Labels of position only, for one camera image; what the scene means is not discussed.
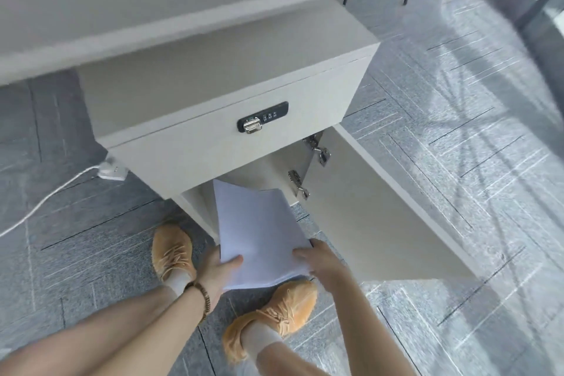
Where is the black combination lock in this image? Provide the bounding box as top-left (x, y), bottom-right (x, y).
top-left (237, 101), bottom-right (290, 135)

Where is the person's orange shoe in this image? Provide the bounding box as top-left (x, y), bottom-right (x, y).
top-left (221, 279), bottom-right (319, 366)
top-left (151, 223), bottom-right (198, 285)

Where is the person's right orange shoe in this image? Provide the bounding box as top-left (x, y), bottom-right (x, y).
top-left (221, 279), bottom-right (319, 366)

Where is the grey table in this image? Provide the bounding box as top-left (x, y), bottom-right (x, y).
top-left (0, 0), bottom-right (425, 86)

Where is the white power strip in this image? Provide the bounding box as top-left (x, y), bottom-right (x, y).
top-left (96, 159), bottom-right (130, 182)

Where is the stack of white paper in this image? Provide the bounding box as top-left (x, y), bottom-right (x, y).
top-left (213, 179), bottom-right (314, 293)

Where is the person's right leg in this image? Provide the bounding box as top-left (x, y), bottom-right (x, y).
top-left (255, 341), bottom-right (350, 376)

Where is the brown wooden bead bracelet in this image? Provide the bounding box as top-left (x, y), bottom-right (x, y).
top-left (184, 281), bottom-right (212, 324)

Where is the dark window frame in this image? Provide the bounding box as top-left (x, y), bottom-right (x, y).
top-left (514, 0), bottom-right (564, 31)

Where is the beige cabinet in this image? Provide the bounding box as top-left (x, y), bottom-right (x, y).
top-left (77, 0), bottom-right (480, 284)

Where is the person's left white sock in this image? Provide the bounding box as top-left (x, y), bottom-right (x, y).
top-left (165, 267), bottom-right (197, 298)

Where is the white power strip cable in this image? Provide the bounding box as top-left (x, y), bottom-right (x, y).
top-left (0, 166), bottom-right (103, 238)

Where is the person's left orange shoe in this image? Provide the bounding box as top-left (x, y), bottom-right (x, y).
top-left (151, 223), bottom-right (198, 285)

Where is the person's right forearm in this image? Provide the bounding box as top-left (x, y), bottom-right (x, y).
top-left (328, 274), bottom-right (418, 376)

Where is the person's left hand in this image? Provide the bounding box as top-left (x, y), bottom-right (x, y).
top-left (193, 244), bottom-right (244, 315)

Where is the silver cabinet hinge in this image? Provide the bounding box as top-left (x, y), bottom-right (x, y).
top-left (303, 133), bottom-right (332, 167)
top-left (287, 169), bottom-right (311, 201)

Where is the person's right white sock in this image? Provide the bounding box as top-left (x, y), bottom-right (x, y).
top-left (240, 320), bottom-right (286, 362)

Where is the person's white sock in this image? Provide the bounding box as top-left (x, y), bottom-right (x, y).
top-left (240, 320), bottom-right (286, 362)
top-left (165, 267), bottom-right (197, 298)

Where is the person's right hand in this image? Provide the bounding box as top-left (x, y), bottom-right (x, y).
top-left (293, 238), bottom-right (349, 293)

